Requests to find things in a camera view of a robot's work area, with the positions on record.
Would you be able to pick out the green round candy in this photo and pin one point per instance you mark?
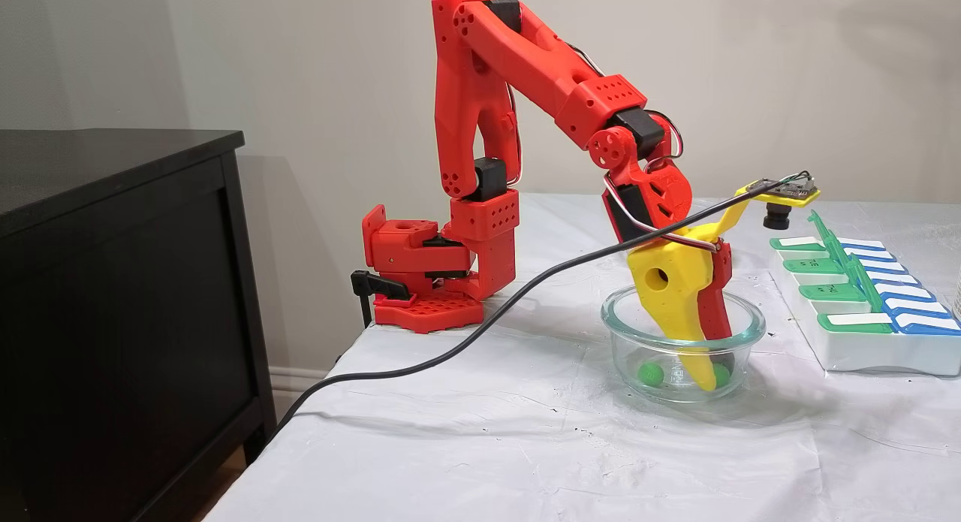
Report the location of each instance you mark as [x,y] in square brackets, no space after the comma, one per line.
[650,373]
[722,375]

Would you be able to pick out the green blue weekly pill organizer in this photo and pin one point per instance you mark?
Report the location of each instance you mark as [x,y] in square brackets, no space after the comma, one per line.
[863,349]

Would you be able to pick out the white tablecloth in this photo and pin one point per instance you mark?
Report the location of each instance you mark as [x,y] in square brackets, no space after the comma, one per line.
[525,447]

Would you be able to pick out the metal can with printed label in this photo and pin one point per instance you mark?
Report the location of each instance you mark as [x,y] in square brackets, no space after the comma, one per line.
[958,297]

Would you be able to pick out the black table clamp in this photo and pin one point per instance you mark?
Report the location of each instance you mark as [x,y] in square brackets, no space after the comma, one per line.
[375,283]

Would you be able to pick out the dark furniture piece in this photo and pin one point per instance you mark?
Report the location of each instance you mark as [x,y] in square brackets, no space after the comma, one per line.
[112,319]

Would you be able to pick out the yellow camera mount with board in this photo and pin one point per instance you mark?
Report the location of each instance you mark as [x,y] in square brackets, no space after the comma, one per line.
[781,195]

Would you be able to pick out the white wall trim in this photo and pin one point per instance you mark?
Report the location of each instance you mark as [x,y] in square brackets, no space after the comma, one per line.
[300,379]

